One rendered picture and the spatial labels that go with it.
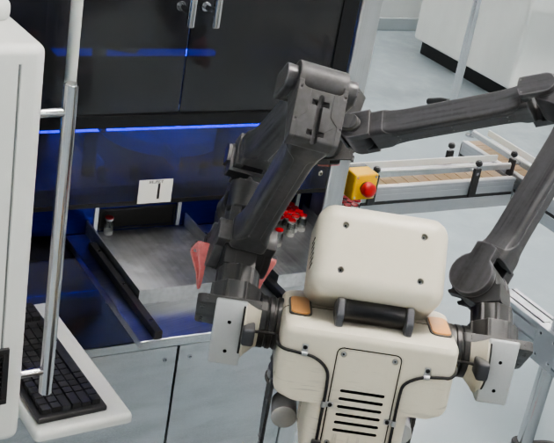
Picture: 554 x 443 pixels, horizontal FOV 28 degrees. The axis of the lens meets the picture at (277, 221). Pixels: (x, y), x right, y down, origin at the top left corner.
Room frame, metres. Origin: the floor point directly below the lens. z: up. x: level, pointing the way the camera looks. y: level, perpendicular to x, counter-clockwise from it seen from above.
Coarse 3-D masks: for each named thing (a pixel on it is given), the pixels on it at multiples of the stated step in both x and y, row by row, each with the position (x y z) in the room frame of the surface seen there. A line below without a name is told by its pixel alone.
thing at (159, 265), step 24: (96, 240) 2.28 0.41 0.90; (120, 240) 2.33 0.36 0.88; (144, 240) 2.35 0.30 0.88; (168, 240) 2.38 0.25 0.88; (192, 240) 2.40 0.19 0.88; (120, 264) 2.15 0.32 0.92; (144, 264) 2.24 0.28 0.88; (168, 264) 2.26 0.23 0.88; (192, 264) 2.28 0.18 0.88; (144, 288) 2.12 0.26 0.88; (168, 288) 2.09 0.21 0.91; (192, 288) 2.12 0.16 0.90
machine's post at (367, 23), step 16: (368, 0) 2.60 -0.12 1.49; (368, 16) 2.61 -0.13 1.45; (368, 32) 2.61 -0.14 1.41; (352, 48) 2.60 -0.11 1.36; (368, 48) 2.62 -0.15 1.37; (352, 64) 2.60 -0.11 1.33; (368, 64) 2.62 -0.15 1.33; (352, 80) 2.60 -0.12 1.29; (336, 176) 2.61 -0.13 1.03; (320, 192) 2.62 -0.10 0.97; (336, 192) 2.61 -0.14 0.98; (320, 208) 2.60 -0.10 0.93; (288, 432) 2.61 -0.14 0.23
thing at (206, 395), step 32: (96, 352) 2.29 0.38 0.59; (128, 352) 2.33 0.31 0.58; (160, 352) 2.38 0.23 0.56; (192, 352) 2.43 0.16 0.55; (256, 352) 2.53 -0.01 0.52; (128, 384) 2.34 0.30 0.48; (160, 384) 2.39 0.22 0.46; (192, 384) 2.44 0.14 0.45; (224, 384) 2.49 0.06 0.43; (256, 384) 2.54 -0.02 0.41; (160, 416) 2.39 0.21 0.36; (192, 416) 2.44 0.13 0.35; (224, 416) 2.50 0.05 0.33; (256, 416) 2.55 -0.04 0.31
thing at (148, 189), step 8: (144, 184) 2.32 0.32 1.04; (152, 184) 2.33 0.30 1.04; (168, 184) 2.36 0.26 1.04; (144, 192) 2.33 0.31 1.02; (152, 192) 2.34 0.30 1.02; (160, 192) 2.35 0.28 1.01; (168, 192) 2.36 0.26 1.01; (144, 200) 2.33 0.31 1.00; (152, 200) 2.34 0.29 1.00; (160, 200) 2.35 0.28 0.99; (168, 200) 2.36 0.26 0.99
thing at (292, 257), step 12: (216, 216) 2.51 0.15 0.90; (312, 216) 2.61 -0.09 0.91; (312, 228) 2.59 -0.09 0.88; (288, 240) 2.49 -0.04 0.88; (300, 240) 2.51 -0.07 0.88; (276, 252) 2.41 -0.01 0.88; (288, 252) 2.43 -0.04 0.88; (300, 252) 2.44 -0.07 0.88; (276, 264) 2.35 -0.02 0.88; (288, 264) 2.36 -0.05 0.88; (300, 264) 2.37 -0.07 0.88; (276, 276) 2.24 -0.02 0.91; (288, 276) 2.25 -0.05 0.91; (300, 276) 2.27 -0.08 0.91
